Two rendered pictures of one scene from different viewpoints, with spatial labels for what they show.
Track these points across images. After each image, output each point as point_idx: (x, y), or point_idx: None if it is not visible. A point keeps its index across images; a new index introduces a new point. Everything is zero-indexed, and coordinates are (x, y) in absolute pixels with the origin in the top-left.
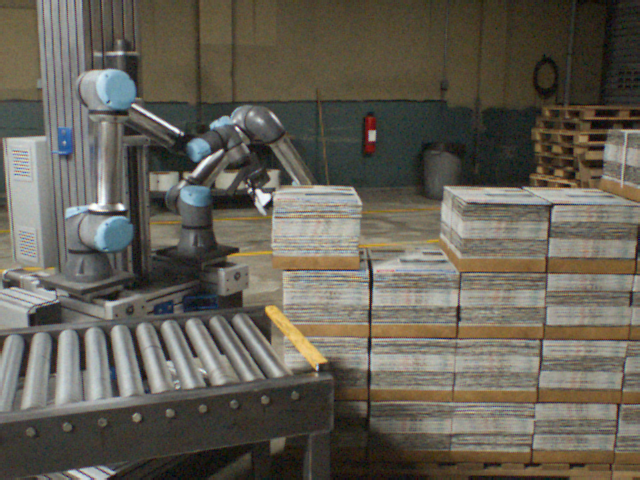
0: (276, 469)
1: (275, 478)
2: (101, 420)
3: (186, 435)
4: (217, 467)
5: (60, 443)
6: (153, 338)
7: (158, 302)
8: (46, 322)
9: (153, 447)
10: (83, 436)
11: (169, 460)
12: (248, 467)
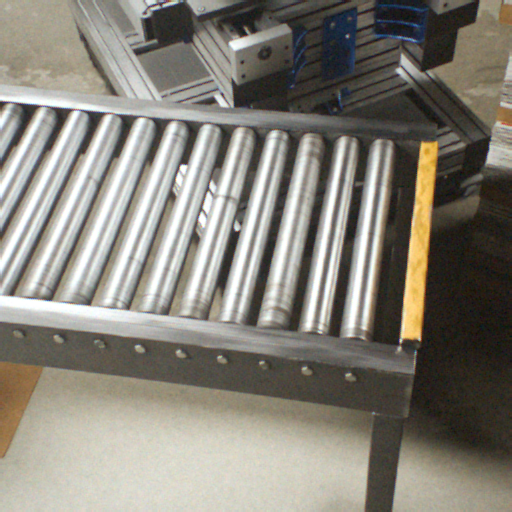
0: (468, 245)
1: (459, 260)
2: (97, 342)
3: (204, 375)
4: (394, 216)
5: (55, 348)
6: (235, 175)
7: (331, 13)
8: (169, 29)
9: (164, 375)
10: (80, 349)
11: (317, 216)
12: (433, 229)
